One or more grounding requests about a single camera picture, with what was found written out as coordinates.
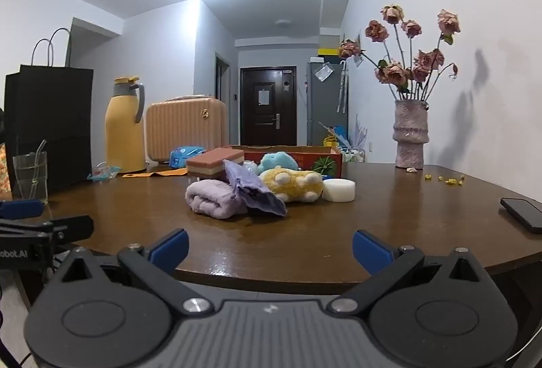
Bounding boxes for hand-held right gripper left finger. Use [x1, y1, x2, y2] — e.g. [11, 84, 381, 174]
[53, 229, 214, 317]

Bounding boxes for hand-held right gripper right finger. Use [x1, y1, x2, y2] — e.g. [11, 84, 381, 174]
[328, 229, 492, 315]

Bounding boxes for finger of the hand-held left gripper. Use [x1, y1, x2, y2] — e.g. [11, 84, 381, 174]
[0, 216, 95, 244]
[0, 200, 45, 220]

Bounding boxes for purple towel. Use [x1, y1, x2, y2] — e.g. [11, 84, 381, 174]
[185, 179, 249, 220]

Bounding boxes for white round sponge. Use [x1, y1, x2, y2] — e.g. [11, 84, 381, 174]
[322, 178, 356, 203]

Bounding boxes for brown layered sponge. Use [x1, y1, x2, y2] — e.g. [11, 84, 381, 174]
[185, 147, 246, 183]

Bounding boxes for purple knit cloth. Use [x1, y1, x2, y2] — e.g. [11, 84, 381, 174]
[224, 160, 289, 219]

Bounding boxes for yellow plush toy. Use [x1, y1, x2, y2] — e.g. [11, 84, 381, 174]
[258, 165, 325, 204]

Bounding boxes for cardboard box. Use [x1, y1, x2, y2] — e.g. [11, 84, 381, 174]
[231, 145, 344, 181]

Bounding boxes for blue plush toy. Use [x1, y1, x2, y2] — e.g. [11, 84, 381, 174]
[256, 152, 299, 176]

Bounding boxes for clear glass cup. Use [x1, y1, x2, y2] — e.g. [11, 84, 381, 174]
[13, 152, 50, 204]

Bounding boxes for clear plastic wrappers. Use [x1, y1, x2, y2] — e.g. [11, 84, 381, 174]
[87, 162, 123, 183]

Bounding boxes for clear drinking straw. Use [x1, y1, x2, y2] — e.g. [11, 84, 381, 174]
[30, 139, 47, 199]

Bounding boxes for black paper bag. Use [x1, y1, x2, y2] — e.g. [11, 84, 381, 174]
[4, 28, 95, 200]

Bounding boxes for blue plastic packet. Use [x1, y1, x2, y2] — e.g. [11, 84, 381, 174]
[169, 145, 206, 170]

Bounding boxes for metal storage rack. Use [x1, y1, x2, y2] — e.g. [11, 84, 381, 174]
[341, 135, 367, 164]

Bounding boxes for scattered yellow petals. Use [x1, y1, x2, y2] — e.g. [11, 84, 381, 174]
[424, 174, 466, 186]

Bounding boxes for yellow thermos jug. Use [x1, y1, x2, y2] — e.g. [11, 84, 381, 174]
[104, 76, 148, 174]

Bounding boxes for pink textured vase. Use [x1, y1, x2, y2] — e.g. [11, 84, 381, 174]
[392, 99, 431, 170]

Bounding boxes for pink ribbed suitcase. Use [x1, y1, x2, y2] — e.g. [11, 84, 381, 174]
[145, 96, 228, 166]

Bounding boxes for grey refrigerator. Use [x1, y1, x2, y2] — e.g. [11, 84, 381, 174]
[306, 61, 349, 147]

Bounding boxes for black phone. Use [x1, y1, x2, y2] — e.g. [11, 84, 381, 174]
[500, 197, 542, 234]

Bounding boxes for dark entrance door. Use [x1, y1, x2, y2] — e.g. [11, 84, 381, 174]
[240, 66, 299, 147]

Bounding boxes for dark side door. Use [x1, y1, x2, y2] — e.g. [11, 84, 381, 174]
[215, 53, 232, 102]

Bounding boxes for bunch of dried roses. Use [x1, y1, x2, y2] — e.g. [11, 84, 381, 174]
[338, 4, 462, 102]

